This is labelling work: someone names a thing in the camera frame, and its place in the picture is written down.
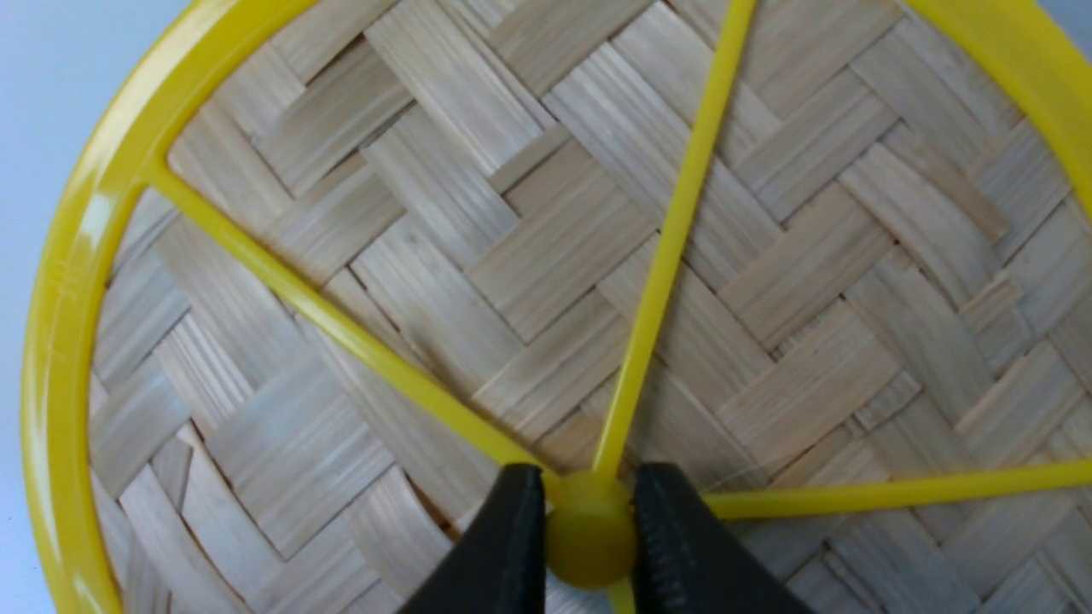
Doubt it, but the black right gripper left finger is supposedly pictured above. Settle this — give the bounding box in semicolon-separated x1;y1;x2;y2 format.
399;464;546;613

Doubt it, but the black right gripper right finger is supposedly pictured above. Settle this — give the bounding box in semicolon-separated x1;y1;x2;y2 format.
631;462;812;613

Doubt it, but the yellow woven bamboo steamer lid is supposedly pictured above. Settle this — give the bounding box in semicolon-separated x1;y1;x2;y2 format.
22;1;1089;613

